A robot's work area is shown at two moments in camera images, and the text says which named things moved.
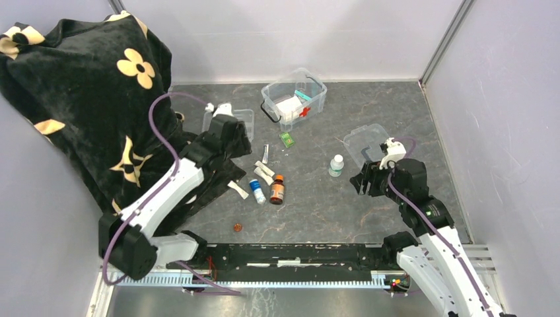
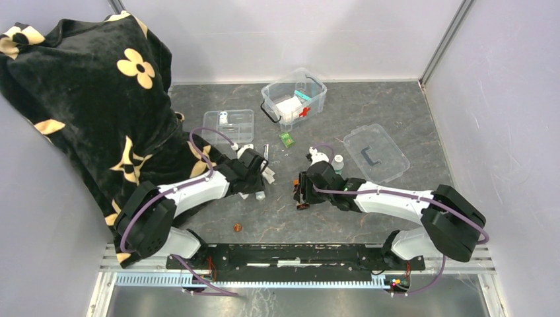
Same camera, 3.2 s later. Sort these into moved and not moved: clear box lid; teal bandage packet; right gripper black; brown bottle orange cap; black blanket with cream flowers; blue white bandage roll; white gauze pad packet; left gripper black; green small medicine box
Moved: right gripper black; left gripper black; brown bottle orange cap
Not moved: teal bandage packet; green small medicine box; white gauze pad packet; clear box lid; blue white bandage roll; black blanket with cream flowers
